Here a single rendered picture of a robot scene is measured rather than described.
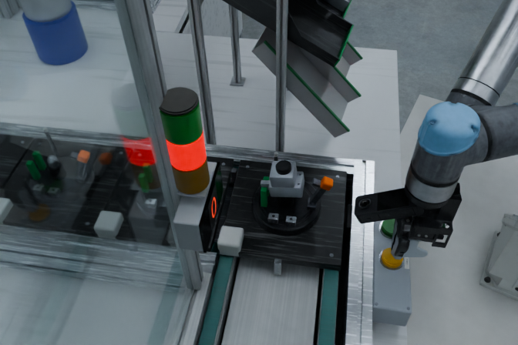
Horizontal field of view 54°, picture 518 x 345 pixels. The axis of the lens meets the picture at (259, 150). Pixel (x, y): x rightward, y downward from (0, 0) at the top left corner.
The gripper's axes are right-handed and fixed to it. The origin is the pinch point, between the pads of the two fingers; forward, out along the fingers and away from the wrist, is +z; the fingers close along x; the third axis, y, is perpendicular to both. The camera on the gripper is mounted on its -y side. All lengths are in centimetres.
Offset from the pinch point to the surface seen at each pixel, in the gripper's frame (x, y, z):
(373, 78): 68, -3, 12
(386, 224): 7.2, -1.0, 1.3
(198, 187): -12.5, -31.7, -28.7
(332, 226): 5.3, -11.6, 1.5
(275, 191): 6.3, -23.4, -6.3
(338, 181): 17.2, -11.2, 1.5
